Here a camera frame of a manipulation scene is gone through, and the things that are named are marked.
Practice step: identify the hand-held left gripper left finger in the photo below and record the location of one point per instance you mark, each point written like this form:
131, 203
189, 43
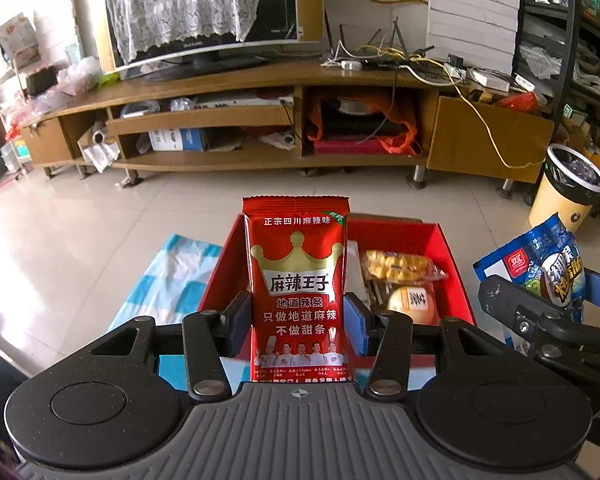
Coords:
240, 320

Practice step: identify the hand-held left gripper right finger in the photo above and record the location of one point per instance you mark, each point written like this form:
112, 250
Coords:
355, 320

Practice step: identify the blue snack packet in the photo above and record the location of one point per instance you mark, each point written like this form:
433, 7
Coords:
545, 260

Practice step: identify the round bun packet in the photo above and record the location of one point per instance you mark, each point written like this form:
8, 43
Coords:
412, 305

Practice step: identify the red snack packet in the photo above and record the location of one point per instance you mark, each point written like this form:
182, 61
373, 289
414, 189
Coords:
297, 270

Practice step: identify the red cardboard box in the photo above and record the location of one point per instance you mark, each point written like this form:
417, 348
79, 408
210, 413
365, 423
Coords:
450, 270

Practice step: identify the white snack packet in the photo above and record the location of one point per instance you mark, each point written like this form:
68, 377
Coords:
354, 280

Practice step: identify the yellow snack packet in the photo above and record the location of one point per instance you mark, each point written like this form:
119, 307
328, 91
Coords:
400, 265

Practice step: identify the blue white checkered sheet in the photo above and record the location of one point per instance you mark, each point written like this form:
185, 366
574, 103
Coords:
180, 270

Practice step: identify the yellow trash bin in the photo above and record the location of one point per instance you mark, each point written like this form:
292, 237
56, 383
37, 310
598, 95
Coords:
555, 200

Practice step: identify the flat red box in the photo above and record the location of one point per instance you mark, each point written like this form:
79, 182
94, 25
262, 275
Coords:
350, 147

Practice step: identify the orange plastic bag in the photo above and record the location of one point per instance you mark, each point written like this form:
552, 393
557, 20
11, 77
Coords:
405, 140

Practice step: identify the blue white carton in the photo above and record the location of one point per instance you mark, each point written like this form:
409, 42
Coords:
190, 140

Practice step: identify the wooden TV cabinet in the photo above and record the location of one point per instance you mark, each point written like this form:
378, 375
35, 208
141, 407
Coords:
480, 130

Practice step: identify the red plastic bag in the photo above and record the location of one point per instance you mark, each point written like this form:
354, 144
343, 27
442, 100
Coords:
517, 101

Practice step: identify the metal pot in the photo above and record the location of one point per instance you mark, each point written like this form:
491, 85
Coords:
357, 107

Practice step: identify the crumpled white paper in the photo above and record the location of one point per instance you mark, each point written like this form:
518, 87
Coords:
102, 157

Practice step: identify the white power strip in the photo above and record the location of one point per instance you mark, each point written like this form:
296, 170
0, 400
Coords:
490, 79

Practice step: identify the white power adapter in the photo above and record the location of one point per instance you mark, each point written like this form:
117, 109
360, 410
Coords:
351, 64

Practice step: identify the black router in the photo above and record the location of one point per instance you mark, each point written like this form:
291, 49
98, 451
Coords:
400, 60

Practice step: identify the black metal shelf rack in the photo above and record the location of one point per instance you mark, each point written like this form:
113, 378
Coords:
572, 25

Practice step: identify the green plastic bag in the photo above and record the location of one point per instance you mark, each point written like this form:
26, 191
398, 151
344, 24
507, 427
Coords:
109, 77

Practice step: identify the white plastic bags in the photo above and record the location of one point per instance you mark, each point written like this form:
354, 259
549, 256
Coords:
80, 77

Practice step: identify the white lace cloth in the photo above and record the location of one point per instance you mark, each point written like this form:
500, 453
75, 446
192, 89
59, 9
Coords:
180, 5

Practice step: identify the black television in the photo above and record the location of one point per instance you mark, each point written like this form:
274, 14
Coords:
275, 0

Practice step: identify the printed carton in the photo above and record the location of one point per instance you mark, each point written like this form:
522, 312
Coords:
17, 40

